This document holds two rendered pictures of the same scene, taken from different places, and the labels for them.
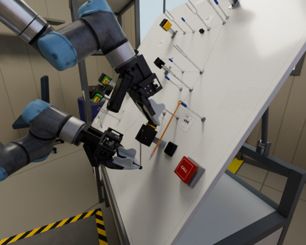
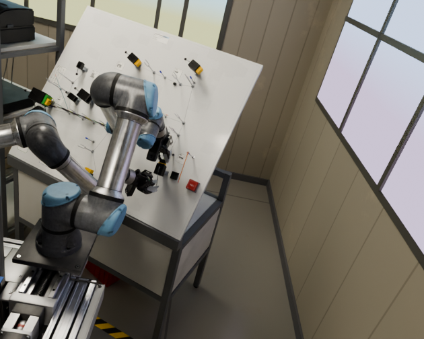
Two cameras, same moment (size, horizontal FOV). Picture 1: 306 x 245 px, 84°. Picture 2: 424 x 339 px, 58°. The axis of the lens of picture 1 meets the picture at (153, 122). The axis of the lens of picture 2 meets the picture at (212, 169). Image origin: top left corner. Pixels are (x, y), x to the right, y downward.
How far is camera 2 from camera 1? 159 cm
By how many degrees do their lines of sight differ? 44
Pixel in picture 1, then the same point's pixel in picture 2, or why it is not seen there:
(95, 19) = (159, 121)
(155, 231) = (178, 218)
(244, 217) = (202, 206)
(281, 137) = not seen: hidden behind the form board
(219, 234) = (194, 218)
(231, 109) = (208, 153)
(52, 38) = (151, 138)
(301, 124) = not seen: hidden behind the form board
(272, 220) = (216, 204)
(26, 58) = not seen: outside the picture
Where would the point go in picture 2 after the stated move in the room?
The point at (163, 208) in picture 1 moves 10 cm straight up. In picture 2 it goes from (180, 206) to (184, 191)
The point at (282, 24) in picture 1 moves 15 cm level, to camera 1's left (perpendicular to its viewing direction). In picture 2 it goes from (225, 109) to (204, 111)
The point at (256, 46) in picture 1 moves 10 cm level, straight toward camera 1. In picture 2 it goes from (215, 118) to (219, 126)
